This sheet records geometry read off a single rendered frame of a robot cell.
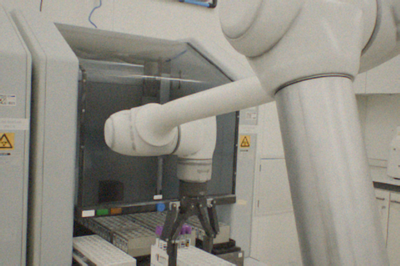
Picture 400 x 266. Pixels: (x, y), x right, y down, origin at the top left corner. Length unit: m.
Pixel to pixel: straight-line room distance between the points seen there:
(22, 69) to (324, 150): 0.96
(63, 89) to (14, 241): 0.45
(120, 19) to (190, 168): 1.69
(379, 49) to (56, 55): 0.94
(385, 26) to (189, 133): 0.57
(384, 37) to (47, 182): 1.00
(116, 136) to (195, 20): 2.01
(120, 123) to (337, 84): 0.57
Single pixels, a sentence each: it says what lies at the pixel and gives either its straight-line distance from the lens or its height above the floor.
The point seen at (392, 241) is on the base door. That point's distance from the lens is 3.42.
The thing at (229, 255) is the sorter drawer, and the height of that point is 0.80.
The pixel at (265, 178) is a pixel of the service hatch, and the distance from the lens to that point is 3.38.
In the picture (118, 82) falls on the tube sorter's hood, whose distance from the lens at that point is 1.42.
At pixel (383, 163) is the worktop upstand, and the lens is 4.12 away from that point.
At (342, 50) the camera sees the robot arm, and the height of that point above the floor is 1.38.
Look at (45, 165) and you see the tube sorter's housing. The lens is 1.37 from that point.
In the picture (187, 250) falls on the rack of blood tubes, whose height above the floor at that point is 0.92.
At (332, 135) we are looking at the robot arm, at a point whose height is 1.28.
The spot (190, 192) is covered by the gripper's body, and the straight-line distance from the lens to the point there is 1.14.
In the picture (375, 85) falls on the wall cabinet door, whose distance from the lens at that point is 3.79.
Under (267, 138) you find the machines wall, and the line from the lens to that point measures 3.35.
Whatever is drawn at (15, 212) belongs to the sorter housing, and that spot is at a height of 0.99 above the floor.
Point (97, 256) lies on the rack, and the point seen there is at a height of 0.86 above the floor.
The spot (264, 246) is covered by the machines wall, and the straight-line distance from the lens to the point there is 3.51.
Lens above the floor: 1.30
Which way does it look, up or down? 3 degrees down
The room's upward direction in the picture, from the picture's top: 3 degrees clockwise
